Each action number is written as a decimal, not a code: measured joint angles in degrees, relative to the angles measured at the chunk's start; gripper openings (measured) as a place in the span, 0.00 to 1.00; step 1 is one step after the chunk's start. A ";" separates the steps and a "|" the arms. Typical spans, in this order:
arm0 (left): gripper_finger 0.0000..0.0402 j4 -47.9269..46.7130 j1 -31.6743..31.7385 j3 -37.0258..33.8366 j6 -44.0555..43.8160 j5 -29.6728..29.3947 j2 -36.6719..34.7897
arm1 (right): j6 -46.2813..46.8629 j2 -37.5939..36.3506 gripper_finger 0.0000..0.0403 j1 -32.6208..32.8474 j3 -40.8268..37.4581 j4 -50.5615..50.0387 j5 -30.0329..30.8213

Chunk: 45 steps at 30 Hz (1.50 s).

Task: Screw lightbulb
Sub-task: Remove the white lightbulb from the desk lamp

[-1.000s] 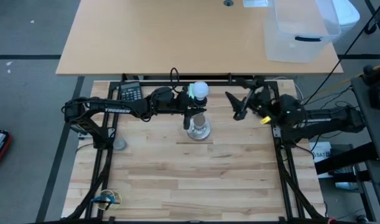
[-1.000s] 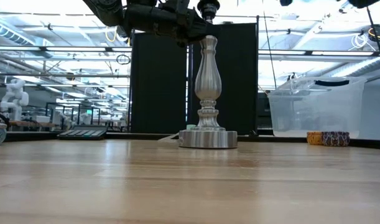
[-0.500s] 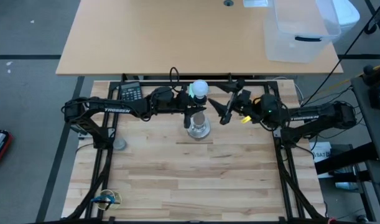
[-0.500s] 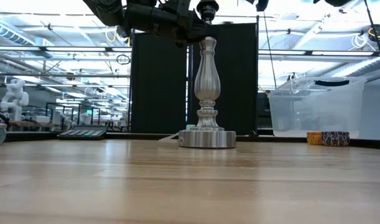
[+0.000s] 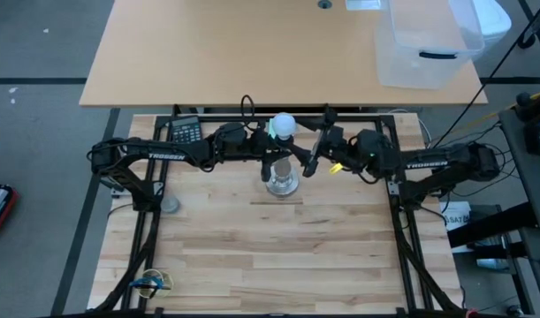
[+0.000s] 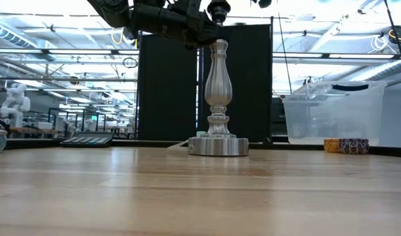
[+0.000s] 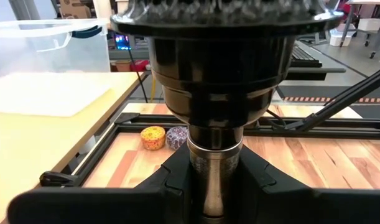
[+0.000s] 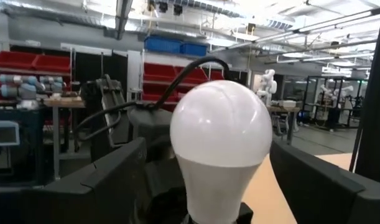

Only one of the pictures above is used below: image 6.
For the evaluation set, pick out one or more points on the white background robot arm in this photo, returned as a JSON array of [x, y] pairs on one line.
[[14, 101]]

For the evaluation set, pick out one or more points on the mint green rectangular block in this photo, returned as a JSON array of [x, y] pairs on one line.
[[200, 134]]

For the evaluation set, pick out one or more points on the clear plastic storage bin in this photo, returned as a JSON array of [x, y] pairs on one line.
[[334, 114]]

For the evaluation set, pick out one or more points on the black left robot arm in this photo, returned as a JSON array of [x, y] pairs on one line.
[[111, 11]]

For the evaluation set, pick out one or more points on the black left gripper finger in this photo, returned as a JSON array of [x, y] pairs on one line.
[[206, 34]]

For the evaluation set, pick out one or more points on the black partition screen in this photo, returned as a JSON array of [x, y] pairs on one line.
[[164, 85]]

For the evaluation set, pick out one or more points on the black calculator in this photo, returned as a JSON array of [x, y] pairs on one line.
[[87, 140]]

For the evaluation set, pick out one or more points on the black ceiling-hung device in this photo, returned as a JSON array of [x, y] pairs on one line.
[[399, 32]]

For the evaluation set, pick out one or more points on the silver metal lamp base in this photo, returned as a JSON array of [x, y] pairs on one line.
[[218, 85]]

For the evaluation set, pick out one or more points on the thin black stand pole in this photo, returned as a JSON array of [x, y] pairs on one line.
[[394, 32]]

